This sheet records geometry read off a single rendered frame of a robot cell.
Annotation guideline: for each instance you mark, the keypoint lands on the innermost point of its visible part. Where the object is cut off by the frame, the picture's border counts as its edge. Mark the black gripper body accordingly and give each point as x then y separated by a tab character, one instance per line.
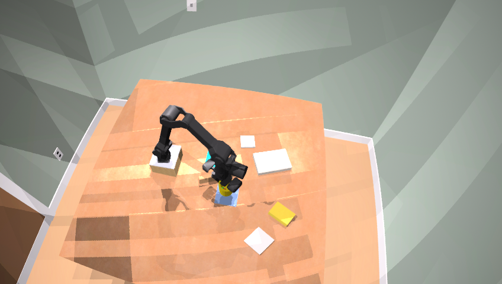
232	186

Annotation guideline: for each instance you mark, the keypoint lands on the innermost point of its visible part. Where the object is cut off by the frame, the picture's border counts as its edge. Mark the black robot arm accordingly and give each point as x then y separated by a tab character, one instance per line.
218	150

